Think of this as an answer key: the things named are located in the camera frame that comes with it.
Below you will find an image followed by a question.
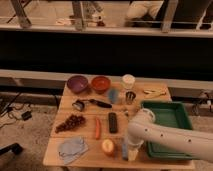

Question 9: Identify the blue sponge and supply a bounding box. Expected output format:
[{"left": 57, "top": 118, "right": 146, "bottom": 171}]
[{"left": 121, "top": 138, "right": 128, "bottom": 161}]

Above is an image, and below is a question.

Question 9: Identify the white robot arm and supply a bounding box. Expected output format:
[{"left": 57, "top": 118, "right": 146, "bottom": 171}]
[{"left": 125, "top": 108, "right": 213, "bottom": 163}]

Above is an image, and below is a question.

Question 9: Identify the orange fruit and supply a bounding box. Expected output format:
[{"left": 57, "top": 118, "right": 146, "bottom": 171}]
[{"left": 101, "top": 139, "right": 115, "bottom": 156}]

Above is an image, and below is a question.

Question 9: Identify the orange carrot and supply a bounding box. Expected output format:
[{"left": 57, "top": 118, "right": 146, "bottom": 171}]
[{"left": 95, "top": 117, "right": 101, "bottom": 140}]

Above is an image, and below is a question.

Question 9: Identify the black remote control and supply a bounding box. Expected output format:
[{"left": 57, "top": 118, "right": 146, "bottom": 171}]
[{"left": 108, "top": 113, "right": 118, "bottom": 133}]

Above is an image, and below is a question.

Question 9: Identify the metal spoon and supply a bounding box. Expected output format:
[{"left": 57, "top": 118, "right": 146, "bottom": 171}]
[{"left": 124, "top": 108, "right": 130, "bottom": 117}]

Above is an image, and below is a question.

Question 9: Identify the green plastic tray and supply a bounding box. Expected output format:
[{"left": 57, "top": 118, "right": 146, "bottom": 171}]
[{"left": 141, "top": 101, "right": 194, "bottom": 160}]

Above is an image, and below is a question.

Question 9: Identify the metal cup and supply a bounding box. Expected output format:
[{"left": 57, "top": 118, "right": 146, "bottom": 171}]
[{"left": 125, "top": 91, "right": 136, "bottom": 105}]

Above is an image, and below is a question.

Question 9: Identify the blue grey cloth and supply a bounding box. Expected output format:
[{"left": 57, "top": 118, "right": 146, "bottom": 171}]
[{"left": 58, "top": 136, "right": 89, "bottom": 164}]

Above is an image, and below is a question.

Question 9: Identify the blue translucent cup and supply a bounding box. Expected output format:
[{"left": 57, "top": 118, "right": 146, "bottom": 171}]
[{"left": 108, "top": 89, "right": 119, "bottom": 104}]

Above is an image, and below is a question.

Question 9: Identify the bunch of dark grapes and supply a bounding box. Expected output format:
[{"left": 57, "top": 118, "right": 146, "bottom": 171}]
[{"left": 55, "top": 114, "right": 86, "bottom": 133}]

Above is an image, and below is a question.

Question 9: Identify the banana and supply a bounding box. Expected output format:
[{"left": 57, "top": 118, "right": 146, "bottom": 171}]
[{"left": 143, "top": 89, "right": 166, "bottom": 99}]

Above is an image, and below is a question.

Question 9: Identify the white cup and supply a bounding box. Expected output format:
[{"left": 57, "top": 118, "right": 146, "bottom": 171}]
[{"left": 122, "top": 74, "right": 135, "bottom": 90}]

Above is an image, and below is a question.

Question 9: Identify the red bowl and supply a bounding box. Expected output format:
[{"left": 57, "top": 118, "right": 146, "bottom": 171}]
[{"left": 91, "top": 76, "right": 111, "bottom": 94}]

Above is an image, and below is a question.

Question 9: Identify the purple bowl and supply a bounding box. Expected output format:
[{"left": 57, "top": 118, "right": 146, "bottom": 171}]
[{"left": 67, "top": 75, "right": 88, "bottom": 94}]

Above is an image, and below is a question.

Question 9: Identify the black power adapter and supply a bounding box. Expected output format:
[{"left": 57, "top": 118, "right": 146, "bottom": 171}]
[{"left": 21, "top": 111, "right": 32, "bottom": 121}]

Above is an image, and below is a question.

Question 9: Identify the person in background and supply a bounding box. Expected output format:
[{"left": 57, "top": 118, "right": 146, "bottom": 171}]
[{"left": 125, "top": 0, "right": 163, "bottom": 27}]

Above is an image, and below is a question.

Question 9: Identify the black handled brush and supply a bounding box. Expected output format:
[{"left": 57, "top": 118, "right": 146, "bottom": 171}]
[{"left": 72, "top": 99, "right": 112, "bottom": 112}]

